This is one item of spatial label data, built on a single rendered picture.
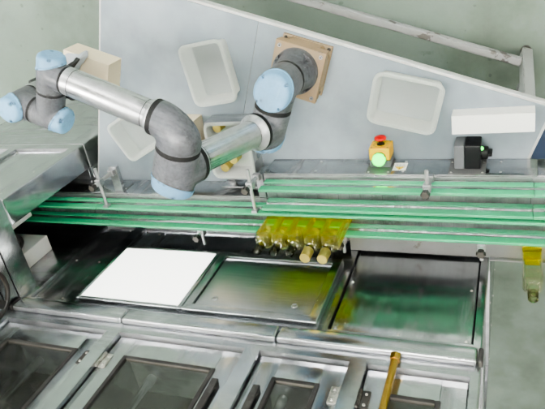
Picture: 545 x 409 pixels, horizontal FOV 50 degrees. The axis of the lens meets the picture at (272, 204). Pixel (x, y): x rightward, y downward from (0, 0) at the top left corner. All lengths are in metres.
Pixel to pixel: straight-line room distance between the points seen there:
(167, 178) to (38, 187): 0.99
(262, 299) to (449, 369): 0.63
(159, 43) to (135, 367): 1.13
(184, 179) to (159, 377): 0.63
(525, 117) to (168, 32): 1.23
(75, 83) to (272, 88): 0.55
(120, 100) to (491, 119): 1.10
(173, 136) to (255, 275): 0.76
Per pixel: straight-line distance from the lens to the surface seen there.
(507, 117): 1.94
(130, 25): 2.30
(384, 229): 2.05
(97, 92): 1.58
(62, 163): 2.54
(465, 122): 1.95
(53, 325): 2.22
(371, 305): 1.92
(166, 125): 1.48
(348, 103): 2.05
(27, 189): 2.40
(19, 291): 2.41
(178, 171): 1.51
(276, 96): 1.76
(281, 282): 2.01
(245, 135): 1.73
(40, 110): 1.72
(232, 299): 1.98
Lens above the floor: 2.62
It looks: 54 degrees down
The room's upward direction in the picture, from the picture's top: 145 degrees counter-clockwise
